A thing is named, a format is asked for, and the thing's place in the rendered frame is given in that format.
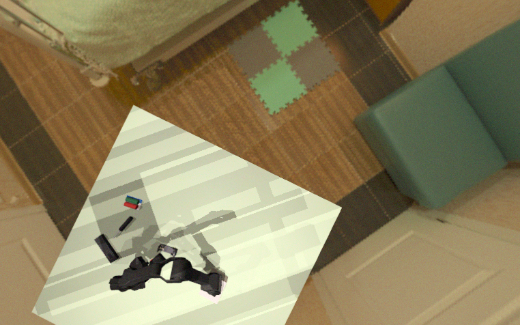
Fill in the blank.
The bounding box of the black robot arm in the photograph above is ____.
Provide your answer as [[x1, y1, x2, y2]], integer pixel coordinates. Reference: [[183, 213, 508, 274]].
[[109, 256, 222, 297]]

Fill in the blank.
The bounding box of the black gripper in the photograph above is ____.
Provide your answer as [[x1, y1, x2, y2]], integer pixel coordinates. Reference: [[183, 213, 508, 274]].
[[149, 253, 166, 265]]

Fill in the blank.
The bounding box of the black rectangular bar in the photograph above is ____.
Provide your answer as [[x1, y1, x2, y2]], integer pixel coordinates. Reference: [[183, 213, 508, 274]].
[[95, 234, 119, 263]]

